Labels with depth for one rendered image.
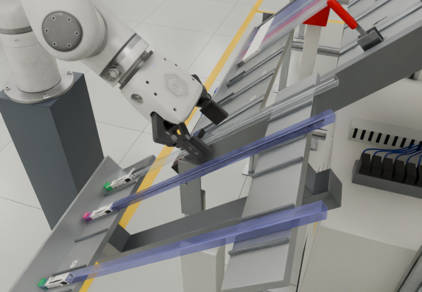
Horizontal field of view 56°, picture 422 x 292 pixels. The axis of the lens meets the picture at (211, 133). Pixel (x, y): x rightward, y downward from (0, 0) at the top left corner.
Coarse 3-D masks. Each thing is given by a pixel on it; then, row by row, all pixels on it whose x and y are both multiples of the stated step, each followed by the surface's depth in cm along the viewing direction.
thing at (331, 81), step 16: (320, 80) 52; (336, 80) 51; (288, 96) 55; (304, 96) 53; (256, 112) 58; (272, 112) 56; (224, 128) 62; (240, 128) 59; (208, 144) 64; (160, 160) 70
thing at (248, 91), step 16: (272, 48) 106; (256, 64) 106; (272, 64) 95; (240, 80) 105; (256, 80) 94; (272, 80) 87; (224, 96) 105; (240, 96) 95; (256, 96) 86; (240, 112) 85; (208, 128) 91
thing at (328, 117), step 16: (288, 128) 48; (304, 128) 46; (256, 144) 51; (272, 144) 49; (224, 160) 53; (240, 160) 53; (176, 176) 60; (192, 176) 57; (144, 192) 64; (160, 192) 62; (112, 208) 69
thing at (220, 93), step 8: (248, 40) 127; (240, 56) 120; (232, 64) 116; (232, 72) 113; (224, 80) 109; (224, 88) 107; (216, 96) 103; (200, 120) 95; (208, 120) 97; (200, 128) 94
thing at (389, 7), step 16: (352, 0) 86; (368, 0) 80; (384, 0) 74; (400, 0) 69; (416, 0) 64; (352, 16) 80; (368, 16) 74; (384, 16) 68; (400, 16) 64; (416, 16) 60; (352, 32) 73; (384, 32) 64; (352, 48) 68
